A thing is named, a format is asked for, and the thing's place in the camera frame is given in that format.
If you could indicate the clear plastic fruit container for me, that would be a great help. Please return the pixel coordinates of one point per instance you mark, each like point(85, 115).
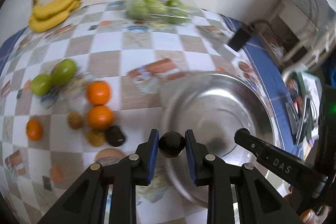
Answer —
point(162, 11)

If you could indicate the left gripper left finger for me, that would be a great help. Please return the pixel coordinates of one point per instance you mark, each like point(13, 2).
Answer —
point(85, 199)

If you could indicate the small orange tangerine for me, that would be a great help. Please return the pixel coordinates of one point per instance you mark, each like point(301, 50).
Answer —
point(34, 130)

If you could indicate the large green mango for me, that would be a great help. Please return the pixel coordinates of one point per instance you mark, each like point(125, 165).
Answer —
point(63, 72)

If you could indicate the yellow banana bunch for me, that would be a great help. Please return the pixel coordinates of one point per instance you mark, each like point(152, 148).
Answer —
point(46, 17)

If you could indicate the large silver metal bowl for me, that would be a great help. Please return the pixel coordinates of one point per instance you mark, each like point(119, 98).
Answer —
point(214, 106)

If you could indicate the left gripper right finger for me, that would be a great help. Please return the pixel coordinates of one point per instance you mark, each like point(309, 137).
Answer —
point(258, 201)

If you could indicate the patterned checkered tablecloth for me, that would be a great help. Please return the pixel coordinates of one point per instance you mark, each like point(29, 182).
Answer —
point(135, 59)

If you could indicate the brown kiwi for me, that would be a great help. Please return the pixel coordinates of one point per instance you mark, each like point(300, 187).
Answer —
point(75, 120)
point(95, 138)

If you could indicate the white shelf unit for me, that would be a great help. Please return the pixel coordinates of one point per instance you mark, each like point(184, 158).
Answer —
point(300, 35)

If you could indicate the dark purple plum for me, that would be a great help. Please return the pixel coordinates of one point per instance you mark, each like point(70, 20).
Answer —
point(171, 144)

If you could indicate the black power adapter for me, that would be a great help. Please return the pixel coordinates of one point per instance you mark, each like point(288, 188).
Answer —
point(241, 36)

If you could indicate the large orange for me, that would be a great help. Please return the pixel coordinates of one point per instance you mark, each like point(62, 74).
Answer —
point(100, 117)
point(98, 93)

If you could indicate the smaller green mango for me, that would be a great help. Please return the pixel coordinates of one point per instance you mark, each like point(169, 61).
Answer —
point(41, 84)

